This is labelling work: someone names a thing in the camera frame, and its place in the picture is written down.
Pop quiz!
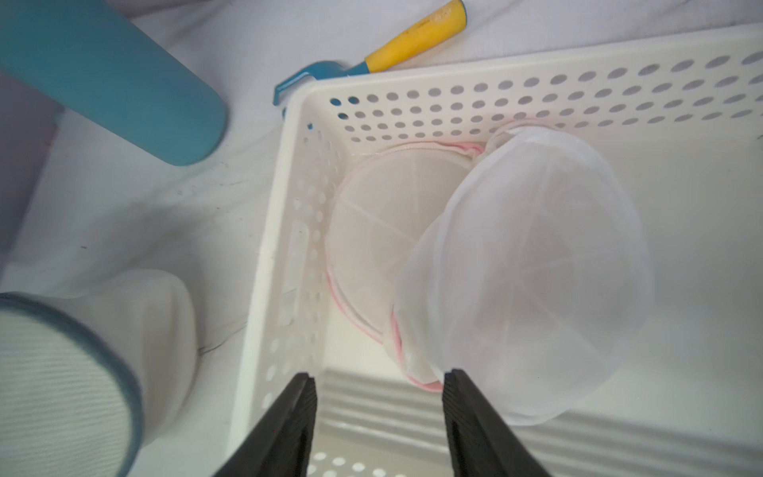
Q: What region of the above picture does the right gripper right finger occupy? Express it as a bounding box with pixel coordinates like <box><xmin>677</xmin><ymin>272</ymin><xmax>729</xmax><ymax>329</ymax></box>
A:
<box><xmin>442</xmin><ymin>369</ymin><xmax>550</xmax><ymax>477</ymax></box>

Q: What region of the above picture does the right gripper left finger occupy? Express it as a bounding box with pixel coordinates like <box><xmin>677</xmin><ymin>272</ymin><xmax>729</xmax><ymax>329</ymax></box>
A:
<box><xmin>216</xmin><ymin>373</ymin><xmax>318</xmax><ymax>477</ymax></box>

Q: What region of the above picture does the pink trimmed laundry bag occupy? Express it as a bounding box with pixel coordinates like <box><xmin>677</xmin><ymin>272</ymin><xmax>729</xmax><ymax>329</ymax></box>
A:
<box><xmin>325</xmin><ymin>142</ymin><xmax>484</xmax><ymax>393</ymax></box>

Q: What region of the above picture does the white plastic basket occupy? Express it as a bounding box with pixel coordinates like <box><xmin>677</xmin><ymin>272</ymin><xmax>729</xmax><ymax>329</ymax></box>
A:
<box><xmin>227</xmin><ymin>24</ymin><xmax>762</xmax><ymax>476</ymax></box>

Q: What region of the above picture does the blue yellow garden fork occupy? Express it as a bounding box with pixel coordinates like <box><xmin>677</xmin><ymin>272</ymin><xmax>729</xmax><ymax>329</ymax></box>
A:
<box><xmin>272</xmin><ymin>0</ymin><xmax>468</xmax><ymax>107</ymax></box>

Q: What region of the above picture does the teal vase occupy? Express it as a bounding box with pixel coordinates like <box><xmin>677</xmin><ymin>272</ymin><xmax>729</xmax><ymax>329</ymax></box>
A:
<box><xmin>1</xmin><ymin>1</ymin><xmax>229</xmax><ymax>166</ymax></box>

